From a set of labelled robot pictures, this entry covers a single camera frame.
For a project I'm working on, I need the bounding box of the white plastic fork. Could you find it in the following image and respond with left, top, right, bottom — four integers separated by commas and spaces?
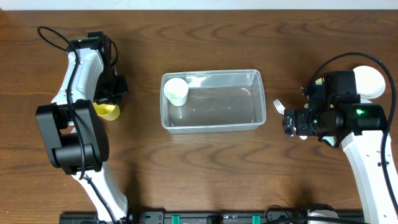
273, 99, 285, 114

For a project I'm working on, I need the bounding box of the white plastic bowl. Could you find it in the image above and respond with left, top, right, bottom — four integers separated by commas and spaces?
353, 65, 386, 100

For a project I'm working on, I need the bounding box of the white plastic cup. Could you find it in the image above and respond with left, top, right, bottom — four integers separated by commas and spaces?
163, 78, 189, 106

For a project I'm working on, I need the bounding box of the clear plastic storage box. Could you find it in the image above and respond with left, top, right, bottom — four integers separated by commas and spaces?
160, 69, 266, 134

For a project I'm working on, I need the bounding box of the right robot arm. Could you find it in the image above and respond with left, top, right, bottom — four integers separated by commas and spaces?
283, 103, 397, 223

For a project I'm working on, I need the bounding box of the mint green plastic spoon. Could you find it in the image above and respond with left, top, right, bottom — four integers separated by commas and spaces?
322, 136, 335, 147

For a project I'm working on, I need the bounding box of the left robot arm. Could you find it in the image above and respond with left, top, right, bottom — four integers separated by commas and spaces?
35, 32, 136, 223

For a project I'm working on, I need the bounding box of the black mounting rail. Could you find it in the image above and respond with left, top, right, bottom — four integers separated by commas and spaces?
58, 203, 365, 224

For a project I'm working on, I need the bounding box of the yellow plastic cup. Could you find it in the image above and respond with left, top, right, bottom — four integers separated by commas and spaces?
93, 103, 121, 121

